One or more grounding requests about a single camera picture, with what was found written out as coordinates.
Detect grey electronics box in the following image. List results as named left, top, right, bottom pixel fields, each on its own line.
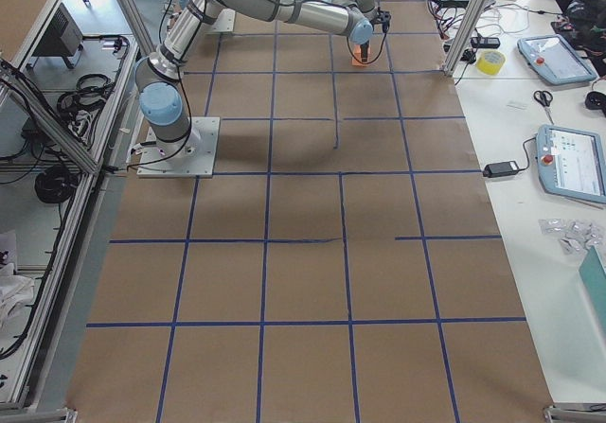
left=33, top=3, right=83, bottom=69

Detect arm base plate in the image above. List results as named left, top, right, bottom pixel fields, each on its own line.
left=136, top=116, right=221, bottom=178
left=207, top=9, right=236, bottom=34

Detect aluminium frame rail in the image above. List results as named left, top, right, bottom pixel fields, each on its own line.
left=1, top=0, right=152, bottom=175

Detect aluminium frame post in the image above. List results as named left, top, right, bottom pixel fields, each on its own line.
left=442, top=0, right=488, bottom=76

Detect teal board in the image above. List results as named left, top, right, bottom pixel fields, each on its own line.
left=579, top=246, right=606, bottom=326

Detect yellow tape roll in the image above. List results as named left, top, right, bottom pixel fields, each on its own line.
left=476, top=49, right=506, bottom=76

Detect person in dark clothes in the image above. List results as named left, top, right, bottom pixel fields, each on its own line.
left=553, top=0, right=605, bottom=60

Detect orange foam cube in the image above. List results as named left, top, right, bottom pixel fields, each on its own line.
left=351, top=45, right=371, bottom=67

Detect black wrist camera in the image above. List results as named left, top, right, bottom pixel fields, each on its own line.
left=370, top=8, right=391, bottom=35

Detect teach pendant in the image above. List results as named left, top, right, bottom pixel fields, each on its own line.
left=517, top=34, right=597, bottom=85
left=536, top=125, right=605, bottom=204

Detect near teach pendant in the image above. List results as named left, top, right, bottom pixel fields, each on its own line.
left=536, top=125, right=605, bottom=204

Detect bag of small parts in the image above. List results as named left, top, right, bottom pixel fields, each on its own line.
left=538, top=219, right=605, bottom=255

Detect coiled black cables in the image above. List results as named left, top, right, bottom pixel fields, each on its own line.
left=34, top=165, right=78, bottom=204

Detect black power adapter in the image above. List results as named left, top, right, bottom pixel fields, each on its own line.
left=482, top=161, right=520, bottom=178

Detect small black power brick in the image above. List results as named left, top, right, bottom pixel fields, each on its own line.
left=470, top=36, right=501, bottom=49

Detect black handled scissors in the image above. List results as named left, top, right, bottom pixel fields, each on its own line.
left=533, top=90, right=554, bottom=125

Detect white crumpled cloth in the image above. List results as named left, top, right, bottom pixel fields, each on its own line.
left=0, top=231, right=35, bottom=329

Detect far teach pendant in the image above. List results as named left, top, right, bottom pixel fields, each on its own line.
left=517, top=34, right=597, bottom=85

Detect brown paper mat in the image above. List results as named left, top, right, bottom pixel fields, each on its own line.
left=67, top=0, right=549, bottom=422

